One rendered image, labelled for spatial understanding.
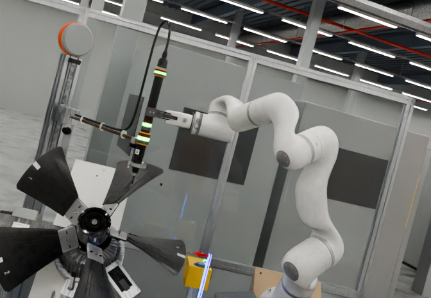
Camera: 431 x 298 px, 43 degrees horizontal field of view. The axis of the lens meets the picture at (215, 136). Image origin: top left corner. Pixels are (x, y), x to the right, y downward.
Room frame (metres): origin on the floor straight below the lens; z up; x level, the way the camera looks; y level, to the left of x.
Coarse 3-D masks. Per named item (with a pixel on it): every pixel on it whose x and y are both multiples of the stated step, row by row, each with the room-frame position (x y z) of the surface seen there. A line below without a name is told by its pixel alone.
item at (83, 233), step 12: (84, 216) 1.97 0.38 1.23; (96, 216) 1.97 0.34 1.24; (108, 216) 1.98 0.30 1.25; (84, 228) 1.94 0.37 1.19; (96, 228) 1.94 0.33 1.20; (108, 228) 1.95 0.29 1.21; (84, 240) 1.95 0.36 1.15; (96, 240) 1.95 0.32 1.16; (108, 240) 2.04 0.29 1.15; (84, 252) 2.00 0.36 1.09
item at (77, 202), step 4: (76, 200) 2.03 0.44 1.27; (72, 204) 2.04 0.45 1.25; (76, 204) 2.03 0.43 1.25; (80, 204) 2.03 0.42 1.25; (84, 204) 2.02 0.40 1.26; (72, 208) 2.04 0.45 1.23; (76, 208) 2.03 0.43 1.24; (80, 208) 2.03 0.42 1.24; (84, 208) 2.02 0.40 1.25; (68, 212) 2.04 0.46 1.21; (72, 212) 2.04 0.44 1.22; (80, 212) 2.02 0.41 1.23; (68, 216) 2.04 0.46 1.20; (72, 216) 2.04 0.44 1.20; (76, 216) 2.03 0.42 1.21; (72, 220) 2.04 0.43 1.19; (76, 220) 2.03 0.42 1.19; (72, 224) 2.04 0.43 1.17; (76, 224) 2.03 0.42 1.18
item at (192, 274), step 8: (192, 256) 2.43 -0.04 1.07; (192, 264) 2.30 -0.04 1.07; (184, 272) 2.36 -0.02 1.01; (192, 272) 2.27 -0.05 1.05; (200, 272) 2.28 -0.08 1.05; (208, 272) 2.28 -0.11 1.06; (184, 280) 2.30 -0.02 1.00; (192, 280) 2.27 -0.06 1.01; (200, 280) 2.28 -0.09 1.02; (208, 280) 2.28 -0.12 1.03
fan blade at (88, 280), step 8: (88, 264) 1.88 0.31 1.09; (96, 264) 1.92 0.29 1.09; (88, 272) 1.87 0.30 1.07; (96, 272) 1.90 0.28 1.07; (104, 272) 1.94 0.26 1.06; (80, 280) 1.83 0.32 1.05; (88, 280) 1.85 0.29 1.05; (96, 280) 1.88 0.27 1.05; (104, 280) 1.92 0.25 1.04; (80, 288) 1.81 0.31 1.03; (88, 288) 1.83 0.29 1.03; (96, 288) 1.86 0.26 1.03; (104, 288) 1.90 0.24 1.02; (80, 296) 1.80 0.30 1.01; (88, 296) 1.82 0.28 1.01; (96, 296) 1.84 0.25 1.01; (104, 296) 1.88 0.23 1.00; (112, 296) 1.92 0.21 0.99
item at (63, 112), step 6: (60, 108) 2.46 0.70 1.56; (66, 108) 2.42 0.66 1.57; (72, 108) 2.48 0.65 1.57; (60, 114) 2.45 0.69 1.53; (66, 114) 2.43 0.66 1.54; (72, 114) 2.45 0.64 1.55; (78, 114) 2.47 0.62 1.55; (60, 120) 2.44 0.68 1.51; (66, 120) 2.43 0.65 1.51; (72, 120) 2.45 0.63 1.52
